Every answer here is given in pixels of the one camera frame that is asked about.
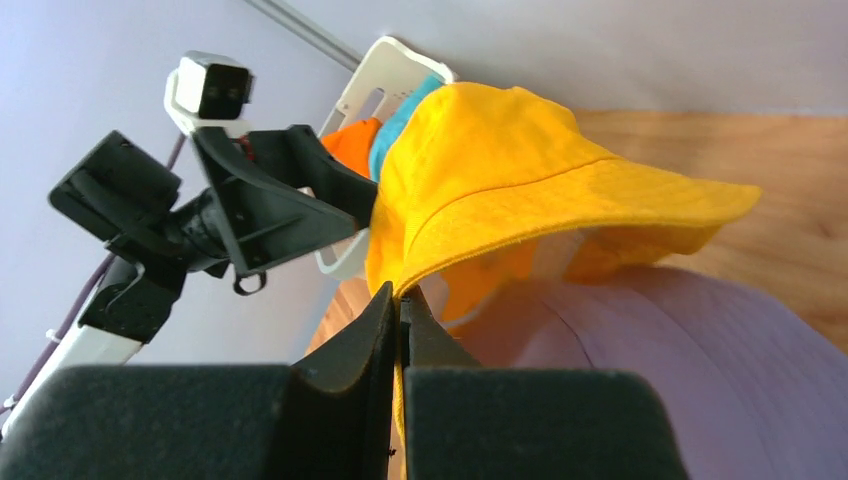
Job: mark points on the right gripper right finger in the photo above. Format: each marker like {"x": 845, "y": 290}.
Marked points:
{"x": 423, "y": 342}

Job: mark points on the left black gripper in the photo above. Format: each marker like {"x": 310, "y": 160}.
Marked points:
{"x": 272, "y": 197}

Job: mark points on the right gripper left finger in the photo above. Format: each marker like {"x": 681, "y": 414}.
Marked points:
{"x": 333, "y": 420}

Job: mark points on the yellow bucket hat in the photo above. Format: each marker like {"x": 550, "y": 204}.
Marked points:
{"x": 486, "y": 187}

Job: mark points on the white plastic basket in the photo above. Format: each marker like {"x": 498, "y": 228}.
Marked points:
{"x": 388, "y": 73}

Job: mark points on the purple bucket hat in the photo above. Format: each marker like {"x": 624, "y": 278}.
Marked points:
{"x": 752, "y": 391}

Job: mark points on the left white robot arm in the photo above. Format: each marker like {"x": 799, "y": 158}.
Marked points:
{"x": 125, "y": 308}

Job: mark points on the orange bucket hat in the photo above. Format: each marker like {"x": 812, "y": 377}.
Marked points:
{"x": 352, "y": 145}

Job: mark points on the teal bucket hat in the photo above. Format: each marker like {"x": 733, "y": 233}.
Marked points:
{"x": 391, "y": 129}

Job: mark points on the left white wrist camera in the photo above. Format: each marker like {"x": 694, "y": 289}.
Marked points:
{"x": 208, "y": 90}

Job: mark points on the aluminium frame rail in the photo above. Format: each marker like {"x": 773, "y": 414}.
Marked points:
{"x": 307, "y": 30}

